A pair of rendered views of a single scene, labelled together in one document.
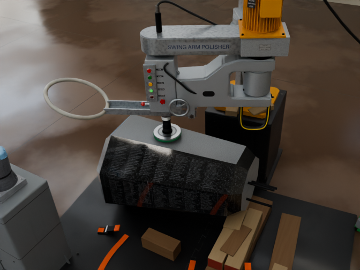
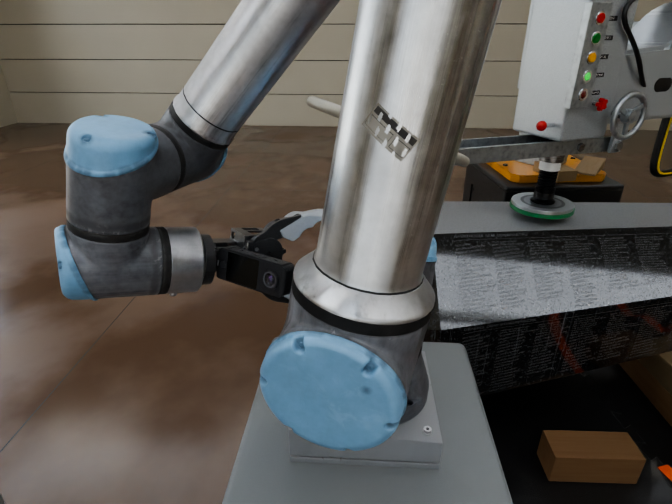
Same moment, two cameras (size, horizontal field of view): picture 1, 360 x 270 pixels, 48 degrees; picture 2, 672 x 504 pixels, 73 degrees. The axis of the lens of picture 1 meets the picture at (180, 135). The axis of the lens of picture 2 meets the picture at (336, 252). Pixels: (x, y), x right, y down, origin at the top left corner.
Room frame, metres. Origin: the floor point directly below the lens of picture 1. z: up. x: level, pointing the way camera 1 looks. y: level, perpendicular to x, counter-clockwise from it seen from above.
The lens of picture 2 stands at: (1.54, 1.53, 1.43)
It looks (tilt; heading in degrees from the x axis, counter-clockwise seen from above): 26 degrees down; 331
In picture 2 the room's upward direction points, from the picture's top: straight up
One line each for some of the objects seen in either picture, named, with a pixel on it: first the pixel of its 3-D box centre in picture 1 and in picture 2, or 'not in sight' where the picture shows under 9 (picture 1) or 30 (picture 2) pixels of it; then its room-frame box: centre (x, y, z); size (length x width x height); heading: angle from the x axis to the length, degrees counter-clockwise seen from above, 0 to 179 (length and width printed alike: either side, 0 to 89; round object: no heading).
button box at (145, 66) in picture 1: (150, 83); (587, 57); (2.44, 0.18, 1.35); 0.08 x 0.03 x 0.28; 84
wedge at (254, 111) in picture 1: (260, 107); (589, 165); (2.89, -0.70, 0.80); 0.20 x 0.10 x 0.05; 112
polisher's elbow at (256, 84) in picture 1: (256, 78); not in sight; (2.47, -0.56, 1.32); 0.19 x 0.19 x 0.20
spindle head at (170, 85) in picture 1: (174, 81); (587, 71); (2.54, 0.02, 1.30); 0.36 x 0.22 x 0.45; 84
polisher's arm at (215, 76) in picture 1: (218, 84); (653, 73); (2.49, -0.29, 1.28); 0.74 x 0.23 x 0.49; 84
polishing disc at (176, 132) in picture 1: (167, 131); (542, 202); (2.54, 0.10, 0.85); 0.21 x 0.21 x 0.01
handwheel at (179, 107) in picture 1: (179, 105); (618, 114); (2.41, -0.01, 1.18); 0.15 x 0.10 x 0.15; 84
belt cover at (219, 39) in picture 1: (212, 42); not in sight; (2.50, -0.25, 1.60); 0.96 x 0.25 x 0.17; 84
